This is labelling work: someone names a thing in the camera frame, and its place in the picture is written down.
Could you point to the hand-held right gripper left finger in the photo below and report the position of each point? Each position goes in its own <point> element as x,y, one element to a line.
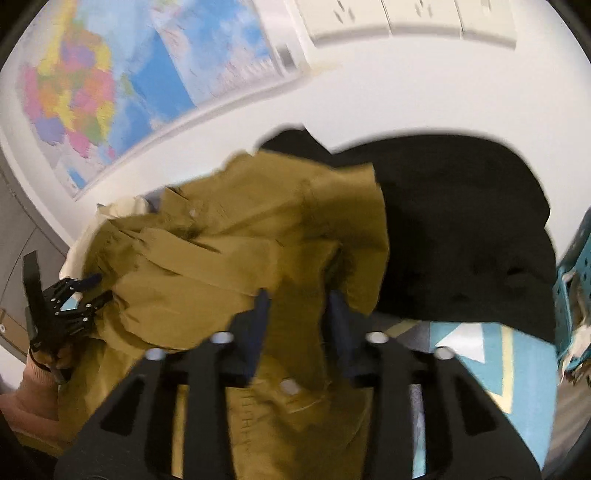
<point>257,327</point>

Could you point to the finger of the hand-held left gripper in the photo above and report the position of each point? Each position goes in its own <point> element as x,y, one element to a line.
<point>94,302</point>
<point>90,280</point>

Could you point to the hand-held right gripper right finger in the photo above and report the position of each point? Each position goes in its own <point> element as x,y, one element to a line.
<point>341,332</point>

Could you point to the olive brown jacket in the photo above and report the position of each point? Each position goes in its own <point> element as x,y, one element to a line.
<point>207,258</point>

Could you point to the person's left hand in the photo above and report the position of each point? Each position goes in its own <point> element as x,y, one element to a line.
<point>67,357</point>

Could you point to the cream cloth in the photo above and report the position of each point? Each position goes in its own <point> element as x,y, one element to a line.
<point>124,207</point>

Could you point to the grey door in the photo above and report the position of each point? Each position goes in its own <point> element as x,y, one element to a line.
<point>27,221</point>

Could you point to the black garment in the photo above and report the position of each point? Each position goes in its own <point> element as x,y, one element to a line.
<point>461,230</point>

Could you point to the teal patterned bed sheet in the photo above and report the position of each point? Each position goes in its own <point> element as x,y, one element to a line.
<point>521,369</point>

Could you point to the blue tiered hanging basket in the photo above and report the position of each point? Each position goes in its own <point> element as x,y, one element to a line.
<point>565,286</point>

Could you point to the colourful wall map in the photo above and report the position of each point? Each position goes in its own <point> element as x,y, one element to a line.
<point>138,69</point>

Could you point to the white wall socket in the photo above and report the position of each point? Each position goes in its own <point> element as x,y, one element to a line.
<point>422,16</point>
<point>341,23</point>

